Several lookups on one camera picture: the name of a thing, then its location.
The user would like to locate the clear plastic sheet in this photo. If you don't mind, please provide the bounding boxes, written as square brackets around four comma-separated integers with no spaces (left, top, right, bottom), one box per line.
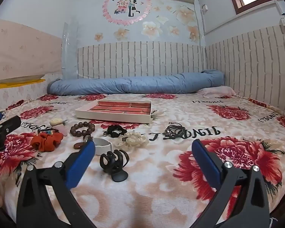
[62,22,79,80]

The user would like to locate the floral blanket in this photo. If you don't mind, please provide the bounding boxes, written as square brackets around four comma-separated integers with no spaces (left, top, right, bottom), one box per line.
[0,93,285,228]

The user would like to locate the yellow-edged wooden board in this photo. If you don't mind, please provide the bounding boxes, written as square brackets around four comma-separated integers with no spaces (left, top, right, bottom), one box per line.
[0,75,46,90]

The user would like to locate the pink heart wall sticker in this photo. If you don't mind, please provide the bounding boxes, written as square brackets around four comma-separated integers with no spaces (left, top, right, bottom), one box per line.
[103,0,152,26]

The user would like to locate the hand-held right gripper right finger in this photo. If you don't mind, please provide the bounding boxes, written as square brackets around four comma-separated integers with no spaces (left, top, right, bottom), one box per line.
[191,139,270,228]

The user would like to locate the pink pillow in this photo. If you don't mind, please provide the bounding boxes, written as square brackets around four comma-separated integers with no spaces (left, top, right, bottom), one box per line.
[196,85,237,98]

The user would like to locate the orange scrunchie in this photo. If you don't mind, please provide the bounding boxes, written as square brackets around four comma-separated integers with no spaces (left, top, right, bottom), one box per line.
[30,132,64,152]

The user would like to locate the cream fuzzy hair clip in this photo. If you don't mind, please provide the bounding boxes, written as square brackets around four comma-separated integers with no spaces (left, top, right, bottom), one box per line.
[49,118,68,127]

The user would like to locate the white box with brick lining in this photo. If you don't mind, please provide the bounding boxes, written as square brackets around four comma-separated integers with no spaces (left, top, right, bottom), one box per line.
[75,100,152,124]

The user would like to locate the cream scrunchie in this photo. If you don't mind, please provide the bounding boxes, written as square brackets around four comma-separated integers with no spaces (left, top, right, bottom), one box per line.
[116,131,150,150]

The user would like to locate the white bangle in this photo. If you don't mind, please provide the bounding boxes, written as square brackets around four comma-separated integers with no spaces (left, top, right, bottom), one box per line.
[94,138,112,156]

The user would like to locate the black leather cord bracelet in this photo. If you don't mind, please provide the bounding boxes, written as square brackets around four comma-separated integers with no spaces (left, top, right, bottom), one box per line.
[164,123,184,140]

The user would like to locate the blue rolled quilt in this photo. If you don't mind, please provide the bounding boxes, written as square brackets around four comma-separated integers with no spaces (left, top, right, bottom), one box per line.
[47,69,225,95]

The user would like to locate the rainbow striped hair clip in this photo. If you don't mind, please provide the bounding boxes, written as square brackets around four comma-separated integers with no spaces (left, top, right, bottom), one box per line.
[38,128,60,136]

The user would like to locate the black scrunchie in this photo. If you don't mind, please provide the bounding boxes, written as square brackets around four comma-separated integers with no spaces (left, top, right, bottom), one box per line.
[103,125,128,138]

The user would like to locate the brown leaf hair clip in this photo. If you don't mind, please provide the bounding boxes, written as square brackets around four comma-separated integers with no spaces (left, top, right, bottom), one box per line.
[74,135,92,150]

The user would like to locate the group of flower wall stickers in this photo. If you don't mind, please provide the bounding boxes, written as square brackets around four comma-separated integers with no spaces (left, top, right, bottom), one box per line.
[94,0,201,42]

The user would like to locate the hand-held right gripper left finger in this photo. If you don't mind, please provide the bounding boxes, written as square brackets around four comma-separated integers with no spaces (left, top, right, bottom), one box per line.
[16,139,98,228]

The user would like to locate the dark hair claw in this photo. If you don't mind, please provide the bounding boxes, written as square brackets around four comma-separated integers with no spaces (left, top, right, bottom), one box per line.
[100,149,130,183]

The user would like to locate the brown wooden bead bracelet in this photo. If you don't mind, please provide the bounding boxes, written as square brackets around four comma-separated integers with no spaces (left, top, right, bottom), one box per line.
[70,121,96,138]

